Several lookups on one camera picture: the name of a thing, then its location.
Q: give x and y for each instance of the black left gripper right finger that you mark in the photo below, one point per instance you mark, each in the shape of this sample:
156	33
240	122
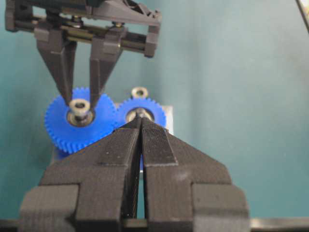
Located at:
185	189

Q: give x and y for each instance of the near blue plastic gear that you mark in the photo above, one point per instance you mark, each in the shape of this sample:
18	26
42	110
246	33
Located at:
70	138

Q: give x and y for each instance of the far blue plastic gear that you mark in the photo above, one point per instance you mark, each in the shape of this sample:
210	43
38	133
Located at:
151	106

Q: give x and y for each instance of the loose silver hex nut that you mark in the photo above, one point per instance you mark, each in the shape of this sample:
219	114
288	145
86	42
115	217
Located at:
139	92

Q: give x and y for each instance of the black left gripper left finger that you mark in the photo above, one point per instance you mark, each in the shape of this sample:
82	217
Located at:
88	191

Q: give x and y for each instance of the grey metal base block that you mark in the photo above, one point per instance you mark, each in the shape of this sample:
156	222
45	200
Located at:
58	154

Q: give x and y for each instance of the silver hex nut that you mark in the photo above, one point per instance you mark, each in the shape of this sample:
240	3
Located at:
79	107
139	92

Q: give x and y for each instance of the blue plastic gear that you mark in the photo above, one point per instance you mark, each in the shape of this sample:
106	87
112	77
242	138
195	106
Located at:
151	106
70	138

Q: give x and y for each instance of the far threaded steel shaft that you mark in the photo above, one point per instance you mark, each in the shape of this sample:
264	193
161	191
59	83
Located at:
140	112

